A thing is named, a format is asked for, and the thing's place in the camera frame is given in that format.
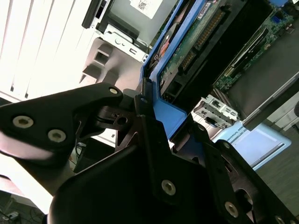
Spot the hard disk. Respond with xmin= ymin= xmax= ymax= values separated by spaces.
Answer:
xmin=140 ymin=0 xmax=274 ymax=140

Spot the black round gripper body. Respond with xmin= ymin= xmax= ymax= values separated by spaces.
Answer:
xmin=46 ymin=144 xmax=299 ymax=224

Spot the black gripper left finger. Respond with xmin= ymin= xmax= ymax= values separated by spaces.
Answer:
xmin=0 ymin=78 xmax=185 ymax=205

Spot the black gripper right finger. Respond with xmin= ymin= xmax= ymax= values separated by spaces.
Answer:
xmin=186 ymin=115 xmax=255 ymax=220

